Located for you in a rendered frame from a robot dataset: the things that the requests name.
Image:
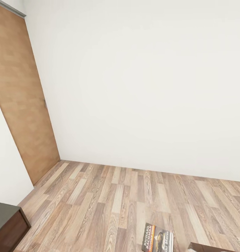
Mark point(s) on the sliding door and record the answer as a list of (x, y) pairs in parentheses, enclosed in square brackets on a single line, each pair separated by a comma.
[(22, 100)]

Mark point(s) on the hardback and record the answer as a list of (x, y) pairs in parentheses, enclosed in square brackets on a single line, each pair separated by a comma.
[(157, 239)]

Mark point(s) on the bench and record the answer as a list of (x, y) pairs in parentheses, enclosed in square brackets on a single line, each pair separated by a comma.
[(14, 225)]

